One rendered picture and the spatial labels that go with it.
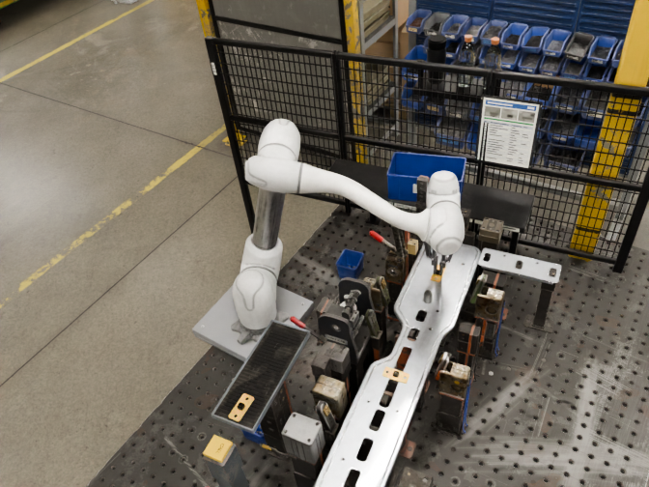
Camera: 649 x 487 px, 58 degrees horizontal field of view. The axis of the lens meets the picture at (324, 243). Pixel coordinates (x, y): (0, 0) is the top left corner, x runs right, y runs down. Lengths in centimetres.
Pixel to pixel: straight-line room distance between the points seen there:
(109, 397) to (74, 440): 26
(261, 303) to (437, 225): 81
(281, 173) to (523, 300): 122
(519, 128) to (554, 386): 97
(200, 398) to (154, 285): 161
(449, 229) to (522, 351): 80
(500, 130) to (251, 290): 115
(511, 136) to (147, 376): 224
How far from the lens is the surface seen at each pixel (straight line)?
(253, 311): 228
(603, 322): 260
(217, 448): 171
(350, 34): 371
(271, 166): 188
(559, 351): 246
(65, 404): 351
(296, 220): 403
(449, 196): 190
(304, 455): 180
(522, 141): 244
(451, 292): 218
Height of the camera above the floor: 262
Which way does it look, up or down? 43 degrees down
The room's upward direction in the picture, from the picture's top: 7 degrees counter-clockwise
